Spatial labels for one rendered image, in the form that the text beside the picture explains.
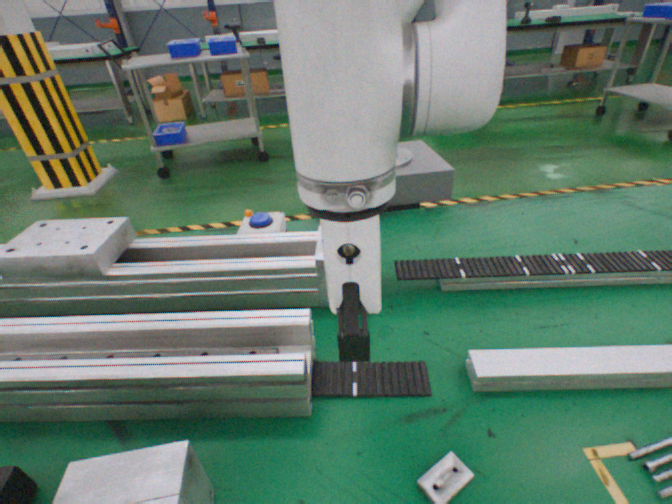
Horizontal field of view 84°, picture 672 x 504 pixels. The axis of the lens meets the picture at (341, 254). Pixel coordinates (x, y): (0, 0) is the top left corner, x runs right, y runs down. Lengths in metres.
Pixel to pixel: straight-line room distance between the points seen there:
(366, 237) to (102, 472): 0.30
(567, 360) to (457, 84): 0.38
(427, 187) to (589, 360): 0.50
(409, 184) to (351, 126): 0.61
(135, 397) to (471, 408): 0.39
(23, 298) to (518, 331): 0.77
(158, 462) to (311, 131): 0.30
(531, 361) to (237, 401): 0.36
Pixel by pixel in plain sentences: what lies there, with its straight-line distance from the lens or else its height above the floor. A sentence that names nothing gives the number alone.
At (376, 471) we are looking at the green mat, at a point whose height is 0.78.
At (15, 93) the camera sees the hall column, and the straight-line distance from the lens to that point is 3.62.
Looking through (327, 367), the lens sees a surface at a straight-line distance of 0.52.
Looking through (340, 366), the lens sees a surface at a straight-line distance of 0.52.
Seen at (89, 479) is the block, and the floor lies 0.87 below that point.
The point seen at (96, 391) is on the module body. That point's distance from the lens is 0.53.
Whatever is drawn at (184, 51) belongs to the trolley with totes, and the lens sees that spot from 3.43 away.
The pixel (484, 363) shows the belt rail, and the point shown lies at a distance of 0.51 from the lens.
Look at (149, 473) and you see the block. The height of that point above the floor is 0.87.
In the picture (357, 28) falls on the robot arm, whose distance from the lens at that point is 0.26.
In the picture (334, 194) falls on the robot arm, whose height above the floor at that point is 1.07.
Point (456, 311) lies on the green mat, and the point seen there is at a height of 0.78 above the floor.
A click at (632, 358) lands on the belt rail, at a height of 0.81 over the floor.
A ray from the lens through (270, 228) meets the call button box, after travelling 0.71.
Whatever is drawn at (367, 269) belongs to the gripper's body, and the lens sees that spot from 0.32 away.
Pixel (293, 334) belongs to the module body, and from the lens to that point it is 0.48.
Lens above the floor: 1.19
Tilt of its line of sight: 35 degrees down
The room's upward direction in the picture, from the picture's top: 4 degrees counter-clockwise
